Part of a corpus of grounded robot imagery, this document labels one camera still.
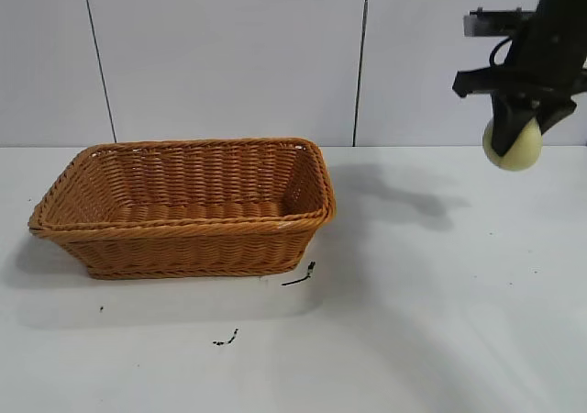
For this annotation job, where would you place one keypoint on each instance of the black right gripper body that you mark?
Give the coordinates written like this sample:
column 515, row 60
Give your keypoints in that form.
column 546, row 59

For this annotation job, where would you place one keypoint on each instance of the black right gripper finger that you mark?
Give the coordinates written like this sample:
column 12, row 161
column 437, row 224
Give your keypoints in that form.
column 557, row 112
column 506, row 124

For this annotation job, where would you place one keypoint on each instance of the pale yellow egg yolk pastry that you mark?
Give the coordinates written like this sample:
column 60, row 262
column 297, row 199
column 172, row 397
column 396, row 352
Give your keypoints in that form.
column 523, row 153

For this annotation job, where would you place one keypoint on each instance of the brown woven wicker basket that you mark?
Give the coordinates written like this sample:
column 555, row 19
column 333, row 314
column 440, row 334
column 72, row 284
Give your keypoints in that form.
column 183, row 248

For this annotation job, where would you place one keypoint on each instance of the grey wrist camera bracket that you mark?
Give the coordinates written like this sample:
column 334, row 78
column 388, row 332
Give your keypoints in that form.
column 486, row 24

